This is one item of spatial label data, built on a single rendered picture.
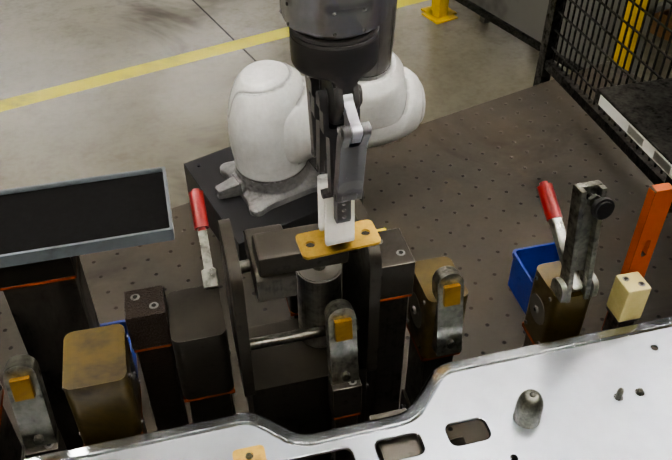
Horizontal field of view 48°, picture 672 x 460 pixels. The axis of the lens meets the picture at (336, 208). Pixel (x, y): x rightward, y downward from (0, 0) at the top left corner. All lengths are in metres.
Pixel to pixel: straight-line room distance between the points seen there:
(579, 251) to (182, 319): 0.52
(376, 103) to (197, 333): 0.66
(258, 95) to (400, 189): 0.49
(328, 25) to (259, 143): 0.90
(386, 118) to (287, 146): 0.20
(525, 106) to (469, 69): 1.62
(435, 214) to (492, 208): 0.13
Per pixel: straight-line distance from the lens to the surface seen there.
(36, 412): 0.98
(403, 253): 0.99
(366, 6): 0.60
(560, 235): 1.08
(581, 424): 1.00
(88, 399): 0.95
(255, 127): 1.46
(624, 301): 1.10
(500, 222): 1.71
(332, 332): 0.95
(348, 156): 0.65
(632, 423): 1.03
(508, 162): 1.90
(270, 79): 1.45
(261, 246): 0.90
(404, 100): 1.49
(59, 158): 3.26
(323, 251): 0.77
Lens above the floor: 1.79
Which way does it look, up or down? 40 degrees down
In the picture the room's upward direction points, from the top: straight up
